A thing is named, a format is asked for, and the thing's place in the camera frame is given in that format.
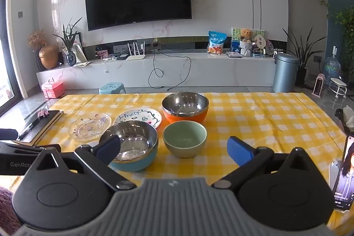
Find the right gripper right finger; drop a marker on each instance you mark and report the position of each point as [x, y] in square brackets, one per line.
[249, 160]

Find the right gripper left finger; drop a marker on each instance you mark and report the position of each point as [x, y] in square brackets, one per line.
[97, 159]

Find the clear glass patterned plate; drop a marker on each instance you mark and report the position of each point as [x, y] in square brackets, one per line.
[89, 127]

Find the blue steel bowl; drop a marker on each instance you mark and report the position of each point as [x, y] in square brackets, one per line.
[138, 145]

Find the white Fruity painted plate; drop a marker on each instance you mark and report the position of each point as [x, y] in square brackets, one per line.
[148, 115]

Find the green ceramic bowl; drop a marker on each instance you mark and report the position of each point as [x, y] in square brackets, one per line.
[185, 138]

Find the orange steel bowl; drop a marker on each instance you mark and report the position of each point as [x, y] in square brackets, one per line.
[185, 106]

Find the yellow checkered tablecloth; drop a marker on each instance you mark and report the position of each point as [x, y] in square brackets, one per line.
[174, 196]

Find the dark notebook stack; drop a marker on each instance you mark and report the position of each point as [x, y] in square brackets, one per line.
[38, 125]

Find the light blue plastic stool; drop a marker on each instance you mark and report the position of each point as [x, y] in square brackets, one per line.
[112, 88]

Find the pink storage box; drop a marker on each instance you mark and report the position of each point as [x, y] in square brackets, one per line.
[53, 89]

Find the smartphone on stand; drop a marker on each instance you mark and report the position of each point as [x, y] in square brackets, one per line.
[343, 189]

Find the pink small heater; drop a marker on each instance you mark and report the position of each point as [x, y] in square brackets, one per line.
[318, 85]

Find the grey metal trash bin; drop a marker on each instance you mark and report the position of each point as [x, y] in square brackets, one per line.
[285, 73]

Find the golden round vase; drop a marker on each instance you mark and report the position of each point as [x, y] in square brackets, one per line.
[49, 56]

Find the white wifi router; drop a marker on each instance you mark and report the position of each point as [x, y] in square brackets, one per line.
[136, 51]

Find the white tv cabinet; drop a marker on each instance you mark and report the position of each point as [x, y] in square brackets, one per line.
[167, 70]

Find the white round stand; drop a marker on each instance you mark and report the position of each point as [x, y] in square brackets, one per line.
[338, 87]

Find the teddy bear in basket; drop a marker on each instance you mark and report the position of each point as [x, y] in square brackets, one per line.
[245, 42]

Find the tall potted leaf plant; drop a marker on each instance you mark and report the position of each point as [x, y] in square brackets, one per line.
[303, 50]

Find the water bottle with pump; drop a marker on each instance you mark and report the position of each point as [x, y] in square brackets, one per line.
[332, 67]

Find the blue snack bag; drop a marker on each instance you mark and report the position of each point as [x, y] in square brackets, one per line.
[216, 42]

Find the green plant in blue vase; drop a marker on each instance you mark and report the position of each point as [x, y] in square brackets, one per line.
[68, 38]

